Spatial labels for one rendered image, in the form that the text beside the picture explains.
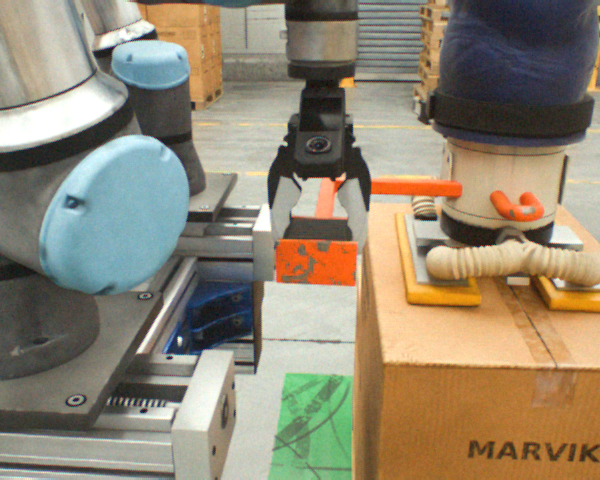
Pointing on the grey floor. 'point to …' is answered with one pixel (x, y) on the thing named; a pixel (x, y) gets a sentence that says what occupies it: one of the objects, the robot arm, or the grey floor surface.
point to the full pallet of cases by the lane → (204, 68)
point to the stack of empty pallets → (432, 33)
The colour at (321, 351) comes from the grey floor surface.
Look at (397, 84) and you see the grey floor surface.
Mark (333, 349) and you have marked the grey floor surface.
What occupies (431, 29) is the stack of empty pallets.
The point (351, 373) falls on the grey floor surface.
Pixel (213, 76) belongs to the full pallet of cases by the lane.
